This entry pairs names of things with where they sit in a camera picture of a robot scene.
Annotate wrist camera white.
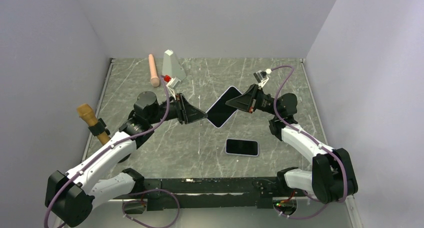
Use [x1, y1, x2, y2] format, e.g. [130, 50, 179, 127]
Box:
[253, 68, 272, 88]
[163, 75, 181, 97]

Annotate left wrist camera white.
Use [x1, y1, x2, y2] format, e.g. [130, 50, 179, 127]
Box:
[163, 75, 181, 97]

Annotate wooden handle tool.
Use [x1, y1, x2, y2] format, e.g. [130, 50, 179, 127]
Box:
[76, 103, 111, 145]

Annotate purple cable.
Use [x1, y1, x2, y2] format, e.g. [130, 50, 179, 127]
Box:
[266, 65, 349, 220]
[43, 75, 172, 228]

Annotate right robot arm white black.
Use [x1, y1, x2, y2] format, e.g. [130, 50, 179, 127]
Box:
[226, 84, 359, 204]

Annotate pink cylindrical handle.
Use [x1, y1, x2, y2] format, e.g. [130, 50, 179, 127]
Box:
[148, 54, 161, 88]

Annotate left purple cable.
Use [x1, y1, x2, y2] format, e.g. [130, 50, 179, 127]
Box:
[43, 75, 172, 228]

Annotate phone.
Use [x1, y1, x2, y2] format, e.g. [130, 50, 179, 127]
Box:
[206, 86, 242, 128]

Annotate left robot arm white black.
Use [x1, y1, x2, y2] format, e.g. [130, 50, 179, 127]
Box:
[44, 91, 208, 228]

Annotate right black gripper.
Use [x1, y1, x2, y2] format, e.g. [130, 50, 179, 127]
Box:
[225, 84, 281, 117]

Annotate grey trapezoid block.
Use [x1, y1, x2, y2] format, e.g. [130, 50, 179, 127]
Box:
[162, 49, 187, 82]

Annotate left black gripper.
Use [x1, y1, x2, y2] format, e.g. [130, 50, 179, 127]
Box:
[148, 93, 208, 125]

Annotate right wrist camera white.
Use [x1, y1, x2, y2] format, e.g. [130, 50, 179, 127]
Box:
[253, 68, 272, 88]

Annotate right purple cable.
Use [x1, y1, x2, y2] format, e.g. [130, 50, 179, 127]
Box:
[266, 65, 349, 220]

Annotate aluminium frame rail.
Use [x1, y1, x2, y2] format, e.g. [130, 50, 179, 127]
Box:
[61, 176, 355, 203]

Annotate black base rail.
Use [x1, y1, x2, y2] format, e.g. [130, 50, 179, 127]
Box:
[118, 176, 305, 211]

